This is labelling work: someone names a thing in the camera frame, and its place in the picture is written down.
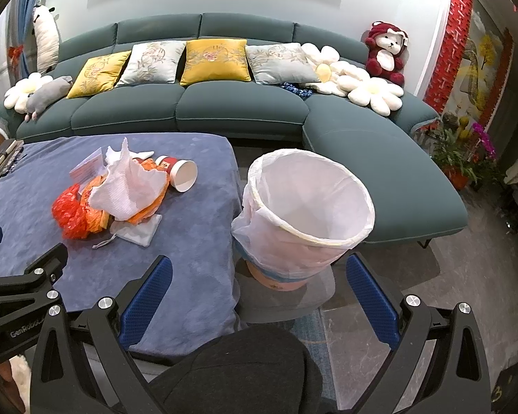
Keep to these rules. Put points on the potted flower plants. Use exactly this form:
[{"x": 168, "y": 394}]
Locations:
[{"x": 463, "y": 150}]

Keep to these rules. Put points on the grey drawstring pouch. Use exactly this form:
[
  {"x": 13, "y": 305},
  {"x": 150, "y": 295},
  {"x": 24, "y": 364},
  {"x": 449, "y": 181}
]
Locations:
[{"x": 140, "y": 234}]

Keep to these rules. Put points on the grey plush toy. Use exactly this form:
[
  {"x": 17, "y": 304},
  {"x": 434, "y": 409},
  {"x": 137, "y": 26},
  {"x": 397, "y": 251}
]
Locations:
[{"x": 47, "y": 95}]

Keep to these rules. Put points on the pale embroidered cushion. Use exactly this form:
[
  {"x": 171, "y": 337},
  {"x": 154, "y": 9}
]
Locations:
[
  {"x": 153, "y": 62},
  {"x": 279, "y": 63}
]

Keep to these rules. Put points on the blue patterned cloth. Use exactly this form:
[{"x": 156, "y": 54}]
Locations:
[{"x": 302, "y": 93}]

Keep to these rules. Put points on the right yellow cushion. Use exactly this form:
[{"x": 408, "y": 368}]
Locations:
[{"x": 215, "y": 59}]

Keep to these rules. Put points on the red wall decoration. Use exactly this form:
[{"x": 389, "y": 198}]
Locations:
[{"x": 450, "y": 55}]

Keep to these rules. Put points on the right pale embroidered cushion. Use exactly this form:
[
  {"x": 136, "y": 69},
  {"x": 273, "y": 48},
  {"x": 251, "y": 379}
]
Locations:
[{"x": 279, "y": 63}]

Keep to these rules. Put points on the white flower cushion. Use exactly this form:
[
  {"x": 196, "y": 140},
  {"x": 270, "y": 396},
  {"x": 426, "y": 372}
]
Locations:
[
  {"x": 340, "y": 78},
  {"x": 17, "y": 96}
]

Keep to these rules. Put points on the left pale embroidered cushion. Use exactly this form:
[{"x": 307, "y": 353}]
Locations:
[{"x": 153, "y": 62}]

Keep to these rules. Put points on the red monkey plush toy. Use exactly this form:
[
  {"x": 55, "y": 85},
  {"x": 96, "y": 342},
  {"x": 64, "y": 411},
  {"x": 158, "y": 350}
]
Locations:
[{"x": 386, "y": 44}]

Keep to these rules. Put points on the white paper leaflet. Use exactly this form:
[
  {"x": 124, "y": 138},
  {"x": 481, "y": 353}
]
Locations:
[{"x": 91, "y": 167}]

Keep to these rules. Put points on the orange plastic bag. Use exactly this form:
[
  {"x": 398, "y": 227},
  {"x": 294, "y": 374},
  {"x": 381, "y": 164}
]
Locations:
[
  {"x": 75, "y": 216},
  {"x": 151, "y": 209}
]

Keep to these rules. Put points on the blue floor rug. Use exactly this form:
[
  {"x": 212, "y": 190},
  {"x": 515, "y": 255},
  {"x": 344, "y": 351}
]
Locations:
[{"x": 310, "y": 330}]

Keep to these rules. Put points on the green sectional sofa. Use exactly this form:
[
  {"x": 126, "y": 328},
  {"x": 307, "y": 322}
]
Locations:
[{"x": 413, "y": 199}]

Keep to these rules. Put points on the blue curtain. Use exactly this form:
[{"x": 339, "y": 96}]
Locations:
[{"x": 22, "y": 21}]

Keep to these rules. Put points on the red paper cup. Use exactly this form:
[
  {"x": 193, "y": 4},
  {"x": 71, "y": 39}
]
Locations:
[{"x": 182, "y": 173}]

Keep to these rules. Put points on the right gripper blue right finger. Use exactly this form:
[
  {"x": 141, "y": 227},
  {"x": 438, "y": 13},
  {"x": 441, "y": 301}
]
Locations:
[{"x": 382, "y": 313}]

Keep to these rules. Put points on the right white flower cushion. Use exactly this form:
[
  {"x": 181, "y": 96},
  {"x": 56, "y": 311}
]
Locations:
[{"x": 340, "y": 78}]

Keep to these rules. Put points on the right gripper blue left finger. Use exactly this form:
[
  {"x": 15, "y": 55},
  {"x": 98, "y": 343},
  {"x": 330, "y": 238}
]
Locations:
[{"x": 140, "y": 298}]

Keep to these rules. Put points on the left white flower cushion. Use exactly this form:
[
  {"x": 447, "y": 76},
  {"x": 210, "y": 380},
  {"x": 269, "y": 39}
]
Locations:
[{"x": 17, "y": 96}]

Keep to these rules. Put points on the white plush alpaca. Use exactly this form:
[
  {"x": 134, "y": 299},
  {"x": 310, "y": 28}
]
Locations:
[{"x": 46, "y": 35}]

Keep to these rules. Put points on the left yellow cushion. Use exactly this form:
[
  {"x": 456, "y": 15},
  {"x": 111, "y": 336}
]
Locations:
[{"x": 99, "y": 74}]

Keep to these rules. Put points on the white paper towel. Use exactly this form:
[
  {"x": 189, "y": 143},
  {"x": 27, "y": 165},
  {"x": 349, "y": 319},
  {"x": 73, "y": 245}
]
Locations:
[{"x": 127, "y": 188}]

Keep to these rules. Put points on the trash bin with white liner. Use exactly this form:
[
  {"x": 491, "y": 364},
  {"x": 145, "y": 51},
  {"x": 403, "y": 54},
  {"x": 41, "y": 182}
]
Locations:
[{"x": 300, "y": 212}]

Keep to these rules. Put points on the yellow cushion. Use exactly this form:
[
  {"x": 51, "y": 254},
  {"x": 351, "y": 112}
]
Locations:
[
  {"x": 99, "y": 74},
  {"x": 215, "y": 59}
]

